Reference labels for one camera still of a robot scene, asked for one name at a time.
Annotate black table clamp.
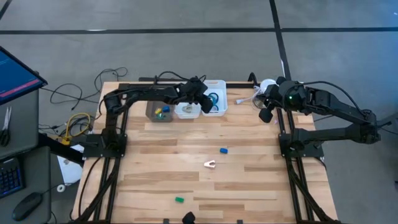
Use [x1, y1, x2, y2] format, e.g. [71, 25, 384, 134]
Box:
[248, 72, 259, 90]

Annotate clear glass cup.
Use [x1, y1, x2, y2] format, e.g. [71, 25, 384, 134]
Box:
[251, 78, 278, 112]

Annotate black floor cables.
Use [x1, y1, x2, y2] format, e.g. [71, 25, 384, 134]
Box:
[40, 67, 130, 111]

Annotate black stand base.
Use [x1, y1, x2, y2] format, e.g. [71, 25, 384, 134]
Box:
[377, 111, 398, 129]

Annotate gray side desk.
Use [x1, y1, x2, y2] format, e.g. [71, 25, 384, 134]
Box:
[0, 88, 52, 224]

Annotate scissors with black handles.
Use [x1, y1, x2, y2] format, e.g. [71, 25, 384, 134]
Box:
[0, 106, 12, 147]

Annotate white power cable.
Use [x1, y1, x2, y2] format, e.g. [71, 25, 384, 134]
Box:
[235, 85, 265, 106]

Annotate computer monitor blue screen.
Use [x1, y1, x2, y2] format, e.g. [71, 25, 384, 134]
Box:
[0, 45, 49, 106]

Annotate black computer mouse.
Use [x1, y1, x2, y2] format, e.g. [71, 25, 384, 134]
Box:
[12, 192, 44, 222]

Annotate white paper sheet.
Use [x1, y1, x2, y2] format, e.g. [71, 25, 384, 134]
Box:
[57, 144, 84, 185]

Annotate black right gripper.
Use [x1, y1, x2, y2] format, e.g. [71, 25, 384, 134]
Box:
[255, 81, 280, 109]

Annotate gray translucent storage bin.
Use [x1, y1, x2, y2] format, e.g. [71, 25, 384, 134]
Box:
[145, 100, 175, 123]

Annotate yellow cable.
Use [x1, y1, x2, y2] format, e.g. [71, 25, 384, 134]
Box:
[60, 112, 93, 146]

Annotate black rounded object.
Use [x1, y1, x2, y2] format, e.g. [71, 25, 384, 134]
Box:
[182, 211, 196, 224]

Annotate black backlit keyboard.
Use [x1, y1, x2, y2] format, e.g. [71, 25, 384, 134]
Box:
[0, 157, 25, 198]

